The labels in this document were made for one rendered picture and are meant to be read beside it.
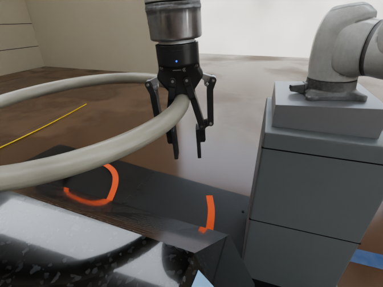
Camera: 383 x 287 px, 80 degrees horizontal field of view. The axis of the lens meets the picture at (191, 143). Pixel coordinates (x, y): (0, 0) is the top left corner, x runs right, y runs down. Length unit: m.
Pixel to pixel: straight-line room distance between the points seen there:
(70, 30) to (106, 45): 0.95
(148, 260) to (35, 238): 0.16
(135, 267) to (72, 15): 6.26
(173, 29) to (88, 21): 5.82
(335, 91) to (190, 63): 0.59
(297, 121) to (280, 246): 0.55
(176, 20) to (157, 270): 0.34
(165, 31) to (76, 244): 0.32
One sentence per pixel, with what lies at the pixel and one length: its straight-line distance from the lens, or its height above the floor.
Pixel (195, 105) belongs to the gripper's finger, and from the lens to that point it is 0.44.
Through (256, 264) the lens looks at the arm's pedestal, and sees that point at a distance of 1.23.
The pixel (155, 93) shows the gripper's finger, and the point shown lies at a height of 1.00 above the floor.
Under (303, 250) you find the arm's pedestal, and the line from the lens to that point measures 1.13.
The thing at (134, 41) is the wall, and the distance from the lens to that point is 5.57.
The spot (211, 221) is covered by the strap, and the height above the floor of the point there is 0.02.
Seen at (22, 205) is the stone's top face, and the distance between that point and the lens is 0.45.
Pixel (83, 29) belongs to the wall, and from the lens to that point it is 6.29.
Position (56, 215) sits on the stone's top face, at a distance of 0.41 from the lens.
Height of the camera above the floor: 1.13
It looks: 29 degrees down
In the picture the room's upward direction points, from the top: straight up
